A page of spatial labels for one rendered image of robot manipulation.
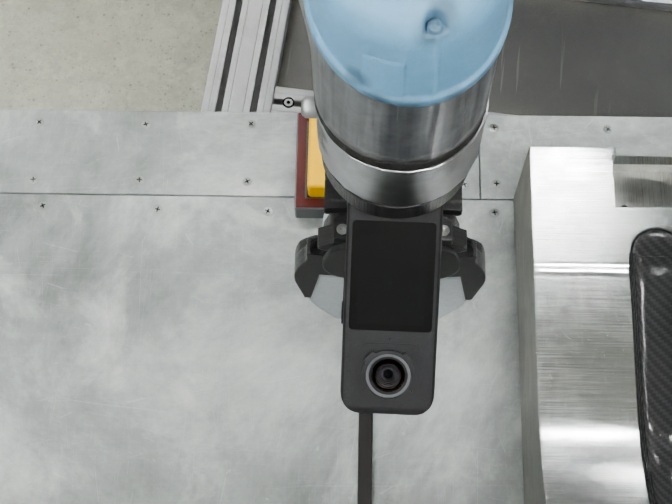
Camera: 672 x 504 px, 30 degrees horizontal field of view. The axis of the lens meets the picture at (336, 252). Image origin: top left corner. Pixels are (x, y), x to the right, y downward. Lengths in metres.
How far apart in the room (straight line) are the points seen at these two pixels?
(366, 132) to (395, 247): 0.11
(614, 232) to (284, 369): 0.25
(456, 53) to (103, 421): 0.53
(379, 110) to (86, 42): 1.52
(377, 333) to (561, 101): 1.10
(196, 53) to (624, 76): 0.65
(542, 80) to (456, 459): 0.88
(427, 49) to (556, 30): 1.29
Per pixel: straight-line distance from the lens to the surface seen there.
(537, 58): 1.70
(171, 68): 1.94
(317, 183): 0.92
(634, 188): 0.91
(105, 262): 0.95
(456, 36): 0.44
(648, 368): 0.85
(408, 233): 0.59
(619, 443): 0.83
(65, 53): 1.98
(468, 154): 0.55
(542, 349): 0.83
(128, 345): 0.93
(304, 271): 0.68
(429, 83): 0.46
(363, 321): 0.60
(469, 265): 0.67
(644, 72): 1.72
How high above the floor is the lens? 1.67
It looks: 69 degrees down
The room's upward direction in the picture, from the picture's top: 2 degrees counter-clockwise
